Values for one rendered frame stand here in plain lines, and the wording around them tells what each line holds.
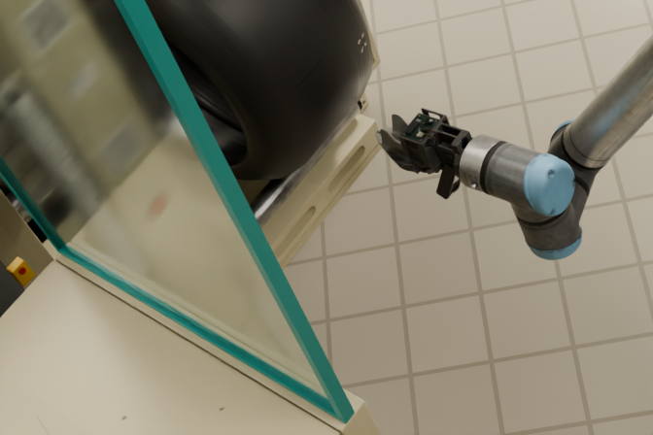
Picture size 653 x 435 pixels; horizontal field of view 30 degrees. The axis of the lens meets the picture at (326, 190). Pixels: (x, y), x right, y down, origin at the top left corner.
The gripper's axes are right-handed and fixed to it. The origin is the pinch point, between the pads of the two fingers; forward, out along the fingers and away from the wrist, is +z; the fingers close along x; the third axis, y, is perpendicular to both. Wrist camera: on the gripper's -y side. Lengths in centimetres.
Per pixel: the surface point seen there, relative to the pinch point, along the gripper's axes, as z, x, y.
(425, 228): 51, -36, -95
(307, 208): 15.1, 11.9, -13.1
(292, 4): 4.1, 2.2, 32.3
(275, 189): 17.7, 14.4, -6.0
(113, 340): -8, 61, 26
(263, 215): 16.8, 19.6, -7.0
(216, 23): 8.4, 13.6, 37.4
